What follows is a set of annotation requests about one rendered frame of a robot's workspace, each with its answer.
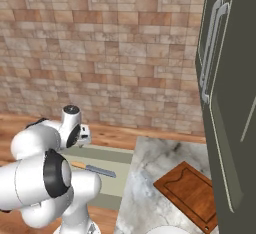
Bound dark green tall cupboard door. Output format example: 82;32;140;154
207;0;256;234

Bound dark green narrow cupboard door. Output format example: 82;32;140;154
194;0;222;139

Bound long grey door handle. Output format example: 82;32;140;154
198;0;224;96
201;2;231;105

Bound brown wooden cutting board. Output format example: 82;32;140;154
152;160;220;234

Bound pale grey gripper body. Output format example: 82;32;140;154
77;133;93;147

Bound olive green open drawer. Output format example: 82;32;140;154
59;143;135;211

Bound knife with wooden handle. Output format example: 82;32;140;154
70;160;117;179

